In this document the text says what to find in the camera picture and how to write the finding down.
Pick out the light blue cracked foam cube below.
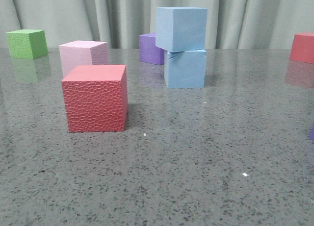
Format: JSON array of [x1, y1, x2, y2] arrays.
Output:
[[164, 50, 207, 89]]

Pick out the dark purple foam cube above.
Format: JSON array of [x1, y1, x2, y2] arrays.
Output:
[[139, 33, 164, 65]]

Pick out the red textured foam cube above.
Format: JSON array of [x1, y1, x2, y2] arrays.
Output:
[[61, 65, 128, 132]]

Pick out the pink foam cube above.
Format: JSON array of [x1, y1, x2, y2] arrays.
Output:
[[59, 40, 108, 76]]

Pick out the grey curtain backdrop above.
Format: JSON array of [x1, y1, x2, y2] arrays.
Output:
[[0, 0, 314, 49]]

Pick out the green foam cube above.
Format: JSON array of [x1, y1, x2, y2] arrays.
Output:
[[6, 29, 48, 59]]

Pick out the light purple foam cube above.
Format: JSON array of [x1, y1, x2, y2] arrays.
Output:
[[310, 124, 314, 140]]

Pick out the red foam cube right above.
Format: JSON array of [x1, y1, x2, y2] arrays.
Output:
[[289, 32, 314, 64]]

